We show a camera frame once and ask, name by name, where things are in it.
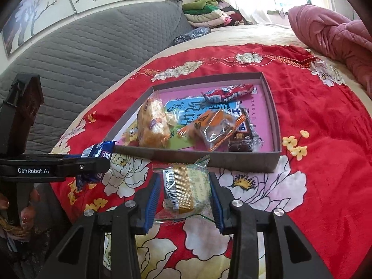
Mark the grey quilted headboard cover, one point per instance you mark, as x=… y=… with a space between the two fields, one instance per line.
x=87 y=49

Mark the red snack packet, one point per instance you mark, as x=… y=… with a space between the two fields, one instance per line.
x=226 y=93

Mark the green snack packet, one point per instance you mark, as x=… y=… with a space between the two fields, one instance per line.
x=180 y=141

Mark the pink quilt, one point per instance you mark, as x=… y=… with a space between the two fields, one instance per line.
x=334 y=35

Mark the stack of folded clothes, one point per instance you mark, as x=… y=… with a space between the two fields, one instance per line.
x=209 y=13

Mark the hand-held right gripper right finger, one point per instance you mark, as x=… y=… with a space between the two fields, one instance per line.
x=216 y=206

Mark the floral wall picture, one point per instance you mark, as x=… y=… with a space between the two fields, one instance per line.
x=58 y=5

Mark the orange-edged clear snack packet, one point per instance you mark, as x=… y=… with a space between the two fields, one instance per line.
x=215 y=133

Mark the dark patterned pillow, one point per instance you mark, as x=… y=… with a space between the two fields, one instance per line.
x=191 y=35

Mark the clear mooncake packet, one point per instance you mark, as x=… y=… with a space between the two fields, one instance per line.
x=186 y=186

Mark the dark chocolate bar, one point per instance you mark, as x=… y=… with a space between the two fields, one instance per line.
x=241 y=128

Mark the red floral blanket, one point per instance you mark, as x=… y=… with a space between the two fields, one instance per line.
x=319 y=180

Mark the white sheer curtain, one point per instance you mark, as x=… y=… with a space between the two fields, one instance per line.
x=244 y=0

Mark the brown cake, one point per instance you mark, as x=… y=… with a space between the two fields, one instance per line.
x=239 y=146

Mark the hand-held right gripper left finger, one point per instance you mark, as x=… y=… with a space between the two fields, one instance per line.
x=151 y=206

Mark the yellow snack packet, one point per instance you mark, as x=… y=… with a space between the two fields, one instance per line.
x=130 y=135

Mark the cardboard box with pink print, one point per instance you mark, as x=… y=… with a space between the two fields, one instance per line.
x=232 y=159

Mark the person's left hand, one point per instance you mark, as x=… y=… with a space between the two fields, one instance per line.
x=29 y=218

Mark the yellow-green clear snack packet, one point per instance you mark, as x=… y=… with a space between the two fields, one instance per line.
x=171 y=117

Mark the clear popcorn packet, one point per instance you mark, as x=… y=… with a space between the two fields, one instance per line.
x=152 y=122

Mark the blue snack packet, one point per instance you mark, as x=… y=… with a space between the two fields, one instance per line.
x=98 y=148

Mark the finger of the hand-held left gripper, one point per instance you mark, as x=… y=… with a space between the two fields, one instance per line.
x=87 y=168

